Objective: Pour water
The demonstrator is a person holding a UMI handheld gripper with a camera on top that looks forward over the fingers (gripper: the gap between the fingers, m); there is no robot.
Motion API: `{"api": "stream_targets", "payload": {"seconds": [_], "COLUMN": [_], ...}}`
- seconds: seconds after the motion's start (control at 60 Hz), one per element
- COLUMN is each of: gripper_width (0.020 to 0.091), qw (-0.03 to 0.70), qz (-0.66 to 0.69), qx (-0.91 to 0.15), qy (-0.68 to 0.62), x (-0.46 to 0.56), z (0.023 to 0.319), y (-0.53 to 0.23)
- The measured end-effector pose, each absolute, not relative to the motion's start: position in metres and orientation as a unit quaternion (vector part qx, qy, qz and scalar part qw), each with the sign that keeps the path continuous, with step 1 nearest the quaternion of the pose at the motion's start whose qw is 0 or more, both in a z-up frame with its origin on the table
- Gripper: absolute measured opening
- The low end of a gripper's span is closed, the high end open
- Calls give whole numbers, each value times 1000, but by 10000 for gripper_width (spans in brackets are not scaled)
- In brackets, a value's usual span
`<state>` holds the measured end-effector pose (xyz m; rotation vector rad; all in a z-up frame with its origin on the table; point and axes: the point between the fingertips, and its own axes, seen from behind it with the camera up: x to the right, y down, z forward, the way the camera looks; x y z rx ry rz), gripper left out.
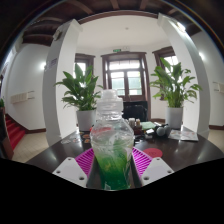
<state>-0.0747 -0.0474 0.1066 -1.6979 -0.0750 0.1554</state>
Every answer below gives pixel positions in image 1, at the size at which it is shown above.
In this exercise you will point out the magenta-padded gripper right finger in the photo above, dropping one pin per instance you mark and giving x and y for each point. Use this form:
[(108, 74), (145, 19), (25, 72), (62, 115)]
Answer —
[(143, 161)]

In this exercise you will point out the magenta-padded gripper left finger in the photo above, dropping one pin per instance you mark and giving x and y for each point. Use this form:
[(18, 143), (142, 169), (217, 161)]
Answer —
[(83, 163)]

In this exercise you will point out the clear bottle with green drink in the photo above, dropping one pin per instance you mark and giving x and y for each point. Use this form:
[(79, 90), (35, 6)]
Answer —
[(111, 150)]

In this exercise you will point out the flat round red coaster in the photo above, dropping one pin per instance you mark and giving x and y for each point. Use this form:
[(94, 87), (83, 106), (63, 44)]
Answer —
[(153, 153)]

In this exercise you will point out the tea set tray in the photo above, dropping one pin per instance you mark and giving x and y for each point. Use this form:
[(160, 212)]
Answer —
[(135, 125)]

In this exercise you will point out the printed white booklet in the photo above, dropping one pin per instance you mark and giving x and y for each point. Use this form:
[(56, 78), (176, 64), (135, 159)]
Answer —
[(183, 135)]

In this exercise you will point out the black chair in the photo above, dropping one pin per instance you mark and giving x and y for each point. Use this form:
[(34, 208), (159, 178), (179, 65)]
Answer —
[(136, 110)]

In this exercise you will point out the green plant in white pot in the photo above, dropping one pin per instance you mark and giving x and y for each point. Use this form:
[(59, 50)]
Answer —
[(80, 90), (175, 83)]

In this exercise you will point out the red carpeted staircase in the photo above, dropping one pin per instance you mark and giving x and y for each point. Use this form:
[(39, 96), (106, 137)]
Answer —
[(15, 131)]

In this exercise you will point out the brown wooden double door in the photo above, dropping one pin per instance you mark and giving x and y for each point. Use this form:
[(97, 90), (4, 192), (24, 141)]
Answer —
[(126, 78)]

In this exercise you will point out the brown wooden framed window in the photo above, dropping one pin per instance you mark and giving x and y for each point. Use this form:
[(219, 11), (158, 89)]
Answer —
[(171, 60), (80, 66)]

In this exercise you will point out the small leafy plant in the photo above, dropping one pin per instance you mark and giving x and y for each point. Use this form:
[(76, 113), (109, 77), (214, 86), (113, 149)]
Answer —
[(2, 102)]

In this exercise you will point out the green exit sign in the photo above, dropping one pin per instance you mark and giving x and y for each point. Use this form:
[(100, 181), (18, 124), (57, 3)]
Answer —
[(117, 50)]

